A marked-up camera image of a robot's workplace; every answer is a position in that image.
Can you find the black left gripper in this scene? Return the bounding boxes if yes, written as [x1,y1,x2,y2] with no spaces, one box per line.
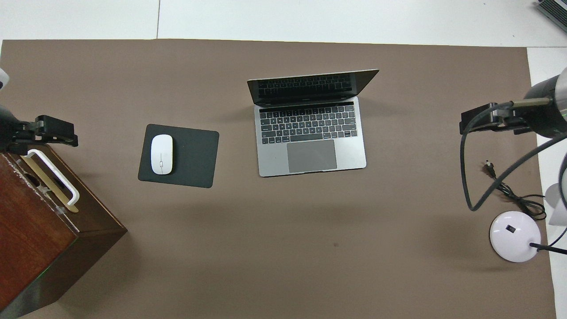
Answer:
[0,104,79,155]

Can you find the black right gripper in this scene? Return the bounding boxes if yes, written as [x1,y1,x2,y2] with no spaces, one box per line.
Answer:
[459,74,561,139]

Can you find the grey Apple laptop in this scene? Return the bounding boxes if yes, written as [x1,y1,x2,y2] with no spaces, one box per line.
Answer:
[247,69,380,178]

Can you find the white computer mouse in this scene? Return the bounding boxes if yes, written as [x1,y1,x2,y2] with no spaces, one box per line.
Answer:
[151,134,174,175]

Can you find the dark brown wooden box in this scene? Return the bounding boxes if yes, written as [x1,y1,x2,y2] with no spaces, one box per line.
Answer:
[0,142,128,319]

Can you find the grey ribbed device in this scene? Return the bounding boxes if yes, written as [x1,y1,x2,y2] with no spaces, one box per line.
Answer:
[535,0,567,32]

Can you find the white desk lamp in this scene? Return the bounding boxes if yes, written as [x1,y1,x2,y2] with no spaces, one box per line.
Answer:
[489,182,567,263]

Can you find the black mouse pad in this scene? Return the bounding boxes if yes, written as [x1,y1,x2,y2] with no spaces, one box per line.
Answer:
[138,124,220,189]

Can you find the large brown table mat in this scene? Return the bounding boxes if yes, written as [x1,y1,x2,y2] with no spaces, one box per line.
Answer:
[0,39,557,319]

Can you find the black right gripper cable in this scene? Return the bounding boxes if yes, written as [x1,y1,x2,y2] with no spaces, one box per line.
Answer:
[459,98,567,212]

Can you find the white box handle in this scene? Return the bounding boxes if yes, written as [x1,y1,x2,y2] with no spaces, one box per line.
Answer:
[24,149,80,207]

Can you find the black lamp power cable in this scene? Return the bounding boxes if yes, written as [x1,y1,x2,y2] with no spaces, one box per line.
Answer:
[483,160,567,251]

